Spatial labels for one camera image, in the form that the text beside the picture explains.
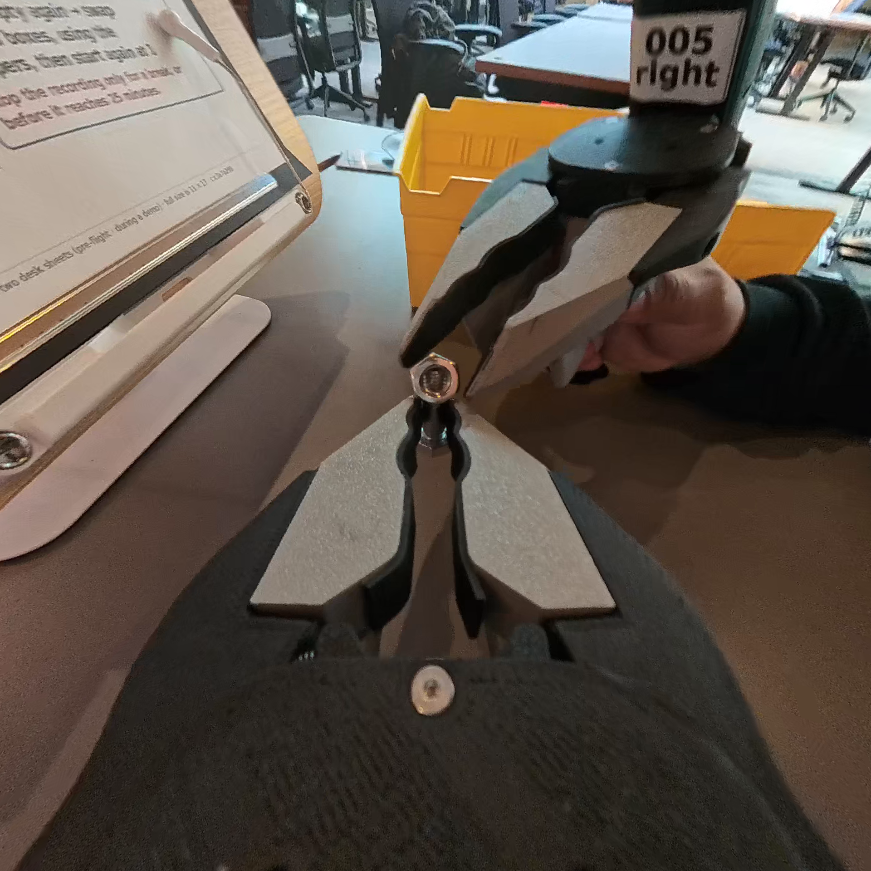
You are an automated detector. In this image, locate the yellow plastic bin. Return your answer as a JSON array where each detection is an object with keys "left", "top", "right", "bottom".
[{"left": 396, "top": 94, "right": 837, "bottom": 308}]

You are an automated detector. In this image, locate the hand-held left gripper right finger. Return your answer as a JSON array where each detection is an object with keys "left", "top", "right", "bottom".
[{"left": 450, "top": 401, "right": 617, "bottom": 637}]

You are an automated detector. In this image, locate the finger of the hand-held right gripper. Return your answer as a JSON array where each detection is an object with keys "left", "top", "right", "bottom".
[
  {"left": 465, "top": 204, "right": 683, "bottom": 400},
  {"left": 399, "top": 180, "right": 564, "bottom": 370}
]

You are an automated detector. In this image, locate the brown top desk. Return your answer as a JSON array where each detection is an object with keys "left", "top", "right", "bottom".
[{"left": 475, "top": 14, "right": 635, "bottom": 96}]

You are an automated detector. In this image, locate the silver hex nut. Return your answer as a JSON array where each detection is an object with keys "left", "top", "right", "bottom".
[{"left": 410, "top": 352, "right": 461, "bottom": 402}]

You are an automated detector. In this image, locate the instruction sheet on stand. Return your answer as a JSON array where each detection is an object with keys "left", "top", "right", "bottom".
[{"left": 0, "top": 0, "right": 322, "bottom": 562}]

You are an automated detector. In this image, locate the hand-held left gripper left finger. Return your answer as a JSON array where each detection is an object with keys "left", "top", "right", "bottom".
[{"left": 250, "top": 398, "right": 417, "bottom": 630}]

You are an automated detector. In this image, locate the person's right hand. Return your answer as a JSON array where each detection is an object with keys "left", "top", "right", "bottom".
[{"left": 575, "top": 259, "right": 749, "bottom": 375}]

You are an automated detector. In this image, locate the person's right forearm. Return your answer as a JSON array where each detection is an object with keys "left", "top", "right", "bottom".
[{"left": 640, "top": 275, "right": 871, "bottom": 436}]

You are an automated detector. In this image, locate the silver hex bolt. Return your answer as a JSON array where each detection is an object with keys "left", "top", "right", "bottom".
[{"left": 416, "top": 398, "right": 455, "bottom": 450}]

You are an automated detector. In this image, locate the printed instruction sheet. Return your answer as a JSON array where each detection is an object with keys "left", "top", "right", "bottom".
[{"left": 0, "top": 0, "right": 303, "bottom": 334}]

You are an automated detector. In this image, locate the black office chair with jacket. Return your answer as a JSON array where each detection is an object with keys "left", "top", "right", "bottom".
[{"left": 389, "top": 0, "right": 485, "bottom": 130}]

